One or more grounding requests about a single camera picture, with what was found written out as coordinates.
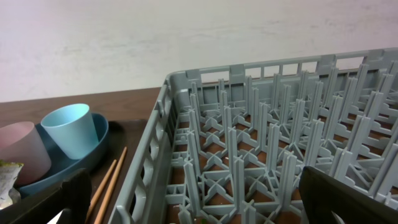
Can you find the white napkin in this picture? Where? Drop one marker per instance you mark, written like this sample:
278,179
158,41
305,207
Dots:
9,174

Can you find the pink cup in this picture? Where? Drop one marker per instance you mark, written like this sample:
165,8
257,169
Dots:
21,143

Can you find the dark blue plate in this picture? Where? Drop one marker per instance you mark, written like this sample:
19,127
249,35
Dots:
62,166

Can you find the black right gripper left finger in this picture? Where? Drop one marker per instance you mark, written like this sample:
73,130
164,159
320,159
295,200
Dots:
70,197

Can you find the grey dishwasher rack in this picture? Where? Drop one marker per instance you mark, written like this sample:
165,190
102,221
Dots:
229,144

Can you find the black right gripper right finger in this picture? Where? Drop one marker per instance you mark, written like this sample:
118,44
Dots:
324,197

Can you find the light blue cup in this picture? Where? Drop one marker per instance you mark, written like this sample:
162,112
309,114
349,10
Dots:
72,128

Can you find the long wooden chopstick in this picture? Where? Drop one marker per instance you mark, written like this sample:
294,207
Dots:
112,183

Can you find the short wooden chopstick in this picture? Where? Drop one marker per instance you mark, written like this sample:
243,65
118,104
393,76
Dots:
97,195

